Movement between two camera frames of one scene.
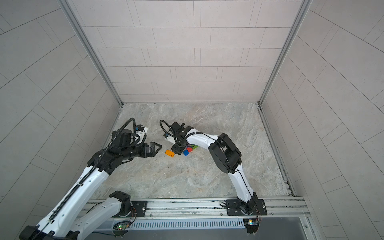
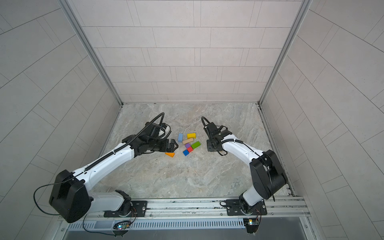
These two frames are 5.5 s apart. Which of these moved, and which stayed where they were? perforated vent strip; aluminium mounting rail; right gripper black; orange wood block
Moved: right gripper black
Stayed: perforated vent strip; aluminium mounting rail; orange wood block
